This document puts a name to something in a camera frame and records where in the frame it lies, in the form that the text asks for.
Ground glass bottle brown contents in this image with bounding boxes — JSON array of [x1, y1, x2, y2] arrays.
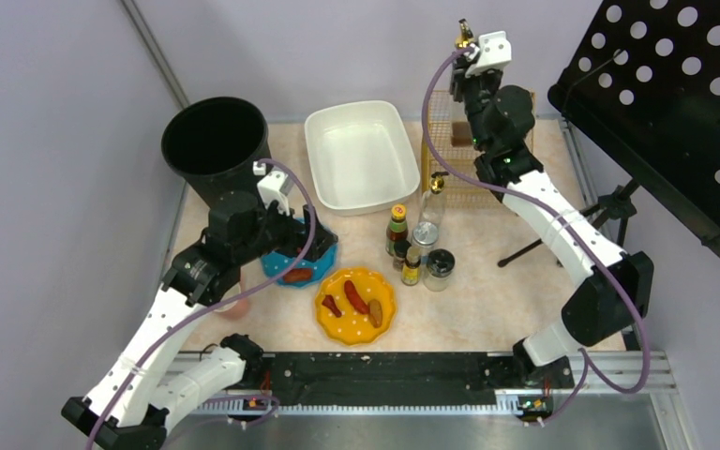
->
[[449, 18, 473, 146]]

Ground small yellow label bottle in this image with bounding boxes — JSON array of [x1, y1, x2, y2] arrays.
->
[[401, 247, 422, 286]]

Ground silver lid glass jar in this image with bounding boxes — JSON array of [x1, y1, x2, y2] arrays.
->
[[411, 220, 440, 264]]

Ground glass oil bottle gold spout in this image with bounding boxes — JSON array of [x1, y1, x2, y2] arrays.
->
[[419, 172, 449, 227]]

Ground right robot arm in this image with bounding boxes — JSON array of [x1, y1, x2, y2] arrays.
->
[[448, 58, 654, 394]]

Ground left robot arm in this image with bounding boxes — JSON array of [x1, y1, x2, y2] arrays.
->
[[62, 191, 338, 449]]

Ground blue polka dot plate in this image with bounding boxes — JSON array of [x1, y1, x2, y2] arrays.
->
[[260, 242, 338, 288]]

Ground red meat piece on blue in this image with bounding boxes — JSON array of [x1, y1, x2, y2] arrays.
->
[[282, 267, 314, 284]]

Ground red sausage on yellow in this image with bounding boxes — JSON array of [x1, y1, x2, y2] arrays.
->
[[343, 279, 368, 315]]

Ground small red piece on yellow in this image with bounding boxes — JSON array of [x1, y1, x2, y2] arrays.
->
[[321, 294, 343, 318]]

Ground small black cap spice jar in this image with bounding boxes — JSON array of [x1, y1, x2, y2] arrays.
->
[[392, 240, 411, 272]]

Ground pink mug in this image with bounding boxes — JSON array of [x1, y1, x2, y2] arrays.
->
[[214, 273, 249, 321]]

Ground brown piece on yellow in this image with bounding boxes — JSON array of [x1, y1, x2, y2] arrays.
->
[[368, 299, 383, 328]]

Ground white rectangular basin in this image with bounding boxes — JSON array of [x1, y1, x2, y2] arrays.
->
[[304, 100, 421, 217]]

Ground yellow polka dot plate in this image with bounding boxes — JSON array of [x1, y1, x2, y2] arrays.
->
[[314, 267, 398, 346]]

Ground black round bin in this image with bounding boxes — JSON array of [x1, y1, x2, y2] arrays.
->
[[160, 97, 271, 206]]

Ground black lid glass jar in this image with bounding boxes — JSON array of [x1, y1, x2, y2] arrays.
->
[[423, 248, 456, 292]]

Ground black tripod stand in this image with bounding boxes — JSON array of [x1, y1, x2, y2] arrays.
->
[[497, 180, 642, 269]]

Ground black perforated panel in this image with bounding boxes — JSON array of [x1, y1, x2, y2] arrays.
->
[[547, 1, 720, 259]]

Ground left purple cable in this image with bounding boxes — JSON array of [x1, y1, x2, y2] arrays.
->
[[83, 157, 318, 450]]

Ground purple cable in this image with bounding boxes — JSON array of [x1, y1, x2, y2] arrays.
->
[[83, 157, 318, 450], [420, 46, 652, 396]]

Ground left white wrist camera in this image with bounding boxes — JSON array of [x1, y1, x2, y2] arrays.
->
[[252, 161, 293, 217]]

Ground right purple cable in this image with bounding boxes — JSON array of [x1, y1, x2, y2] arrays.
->
[[420, 46, 652, 396]]

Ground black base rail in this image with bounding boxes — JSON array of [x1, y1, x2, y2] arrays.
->
[[148, 351, 672, 429]]

